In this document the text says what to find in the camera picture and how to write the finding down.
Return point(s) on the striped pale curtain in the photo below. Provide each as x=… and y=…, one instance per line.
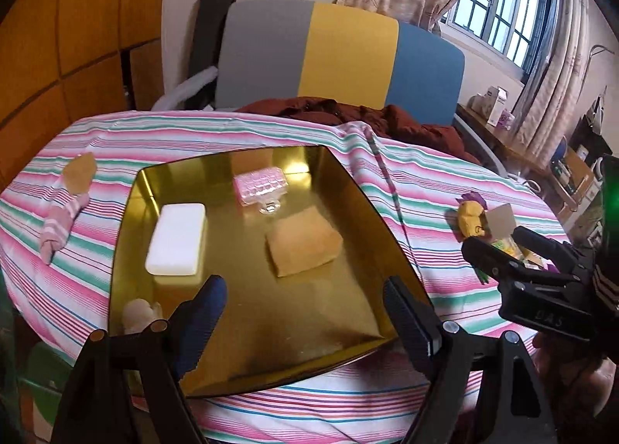
x=556, y=67

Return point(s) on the pink transparent box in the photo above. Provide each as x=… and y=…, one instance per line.
x=258, y=185

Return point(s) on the yellow toy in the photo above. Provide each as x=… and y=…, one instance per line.
x=469, y=220

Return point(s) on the striped pink green tablecloth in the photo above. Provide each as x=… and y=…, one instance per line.
x=425, y=173

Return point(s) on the small beige soft lump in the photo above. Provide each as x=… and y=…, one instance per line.
x=138, y=316

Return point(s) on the grey card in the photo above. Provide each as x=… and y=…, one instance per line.
x=500, y=220

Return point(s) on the grey yellow blue chair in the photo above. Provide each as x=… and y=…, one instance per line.
x=348, y=52

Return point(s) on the white rectangular block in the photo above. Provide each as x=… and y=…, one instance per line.
x=175, y=240

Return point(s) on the wooden desk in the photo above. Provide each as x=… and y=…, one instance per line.
x=488, y=134

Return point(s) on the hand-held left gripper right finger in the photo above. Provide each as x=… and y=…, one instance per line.
x=408, y=325

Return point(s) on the tan folded sponge cloth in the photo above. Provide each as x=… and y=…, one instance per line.
x=303, y=243

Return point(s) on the tan hexagonal piece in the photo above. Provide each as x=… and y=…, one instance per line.
x=79, y=172

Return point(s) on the gold square tray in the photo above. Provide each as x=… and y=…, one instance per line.
x=300, y=318

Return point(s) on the wooden wardrobe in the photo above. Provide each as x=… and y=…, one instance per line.
x=63, y=23

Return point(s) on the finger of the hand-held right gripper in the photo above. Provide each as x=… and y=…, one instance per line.
x=488, y=255
x=537, y=241

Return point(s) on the small clear glass stand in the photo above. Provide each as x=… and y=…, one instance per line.
x=270, y=206

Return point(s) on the yellow green packet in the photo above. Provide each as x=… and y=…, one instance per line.
x=505, y=246

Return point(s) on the purple small container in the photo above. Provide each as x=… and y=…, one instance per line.
x=506, y=121

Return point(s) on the black rolled mat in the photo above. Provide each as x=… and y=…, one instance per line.
x=210, y=23

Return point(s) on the pink striped rolled sock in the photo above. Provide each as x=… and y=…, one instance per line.
x=60, y=224

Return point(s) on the maroon cloth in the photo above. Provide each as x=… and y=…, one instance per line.
x=401, y=122

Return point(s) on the purple snack packet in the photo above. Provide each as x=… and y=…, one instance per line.
x=471, y=196

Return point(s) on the person's right hand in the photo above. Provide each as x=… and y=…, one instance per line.
x=580, y=376

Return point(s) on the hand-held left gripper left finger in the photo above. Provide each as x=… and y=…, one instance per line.
x=204, y=317

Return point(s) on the open cardboard box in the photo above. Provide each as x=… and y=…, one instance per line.
x=578, y=171

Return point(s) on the white carton box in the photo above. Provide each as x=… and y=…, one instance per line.
x=497, y=104

